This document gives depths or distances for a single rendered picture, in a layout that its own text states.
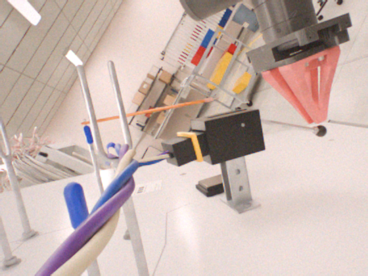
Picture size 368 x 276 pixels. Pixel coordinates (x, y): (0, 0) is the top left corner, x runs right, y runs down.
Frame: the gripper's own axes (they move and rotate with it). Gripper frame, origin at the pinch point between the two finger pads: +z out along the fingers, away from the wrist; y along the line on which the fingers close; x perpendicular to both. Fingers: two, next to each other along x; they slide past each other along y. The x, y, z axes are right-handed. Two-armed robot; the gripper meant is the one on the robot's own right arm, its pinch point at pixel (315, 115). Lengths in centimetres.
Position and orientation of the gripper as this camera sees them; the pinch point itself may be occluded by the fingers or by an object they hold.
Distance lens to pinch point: 34.3
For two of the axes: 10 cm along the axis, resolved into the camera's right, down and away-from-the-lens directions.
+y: 4.1, 0.4, -9.1
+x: 8.5, -3.9, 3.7
